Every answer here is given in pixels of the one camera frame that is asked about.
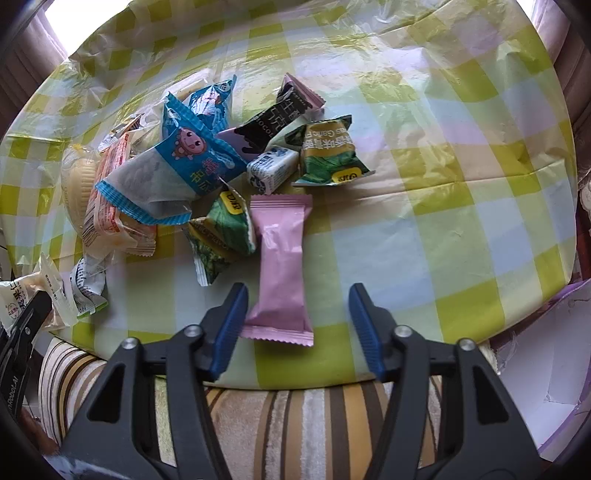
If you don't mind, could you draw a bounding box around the green checkered plastic tablecloth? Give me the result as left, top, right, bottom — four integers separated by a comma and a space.
1, 1, 577, 390

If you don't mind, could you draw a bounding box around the blue pink cartoon snack packet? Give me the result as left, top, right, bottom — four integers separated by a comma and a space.
96, 94, 246, 225

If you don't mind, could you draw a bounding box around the small white milk candy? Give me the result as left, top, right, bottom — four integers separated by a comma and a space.
246, 146, 300, 195

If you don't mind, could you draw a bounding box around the black pink chocolate packet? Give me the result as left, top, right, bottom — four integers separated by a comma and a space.
216, 73, 325, 162

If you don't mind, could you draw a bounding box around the round cream cake packet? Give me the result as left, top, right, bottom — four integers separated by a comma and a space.
60, 144, 100, 236

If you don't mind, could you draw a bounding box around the orange striped cake packet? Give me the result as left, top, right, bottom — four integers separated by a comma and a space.
81, 131, 156, 261

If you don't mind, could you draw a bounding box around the white bread snack packet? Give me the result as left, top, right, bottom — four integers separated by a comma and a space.
0, 253, 78, 332

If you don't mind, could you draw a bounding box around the green pea packet lower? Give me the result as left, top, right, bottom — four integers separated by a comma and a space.
183, 185, 257, 287

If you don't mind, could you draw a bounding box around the purple white cardboard box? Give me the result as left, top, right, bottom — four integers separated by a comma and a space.
490, 280, 590, 462

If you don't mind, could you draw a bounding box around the pink snack bar wrapper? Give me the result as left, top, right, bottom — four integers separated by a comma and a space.
242, 194, 315, 347

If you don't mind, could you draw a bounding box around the green garlic pea packet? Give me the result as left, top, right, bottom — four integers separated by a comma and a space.
284, 115, 375, 188

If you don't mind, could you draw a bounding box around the blue candy packet rear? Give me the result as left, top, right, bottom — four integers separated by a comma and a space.
183, 75, 236, 133

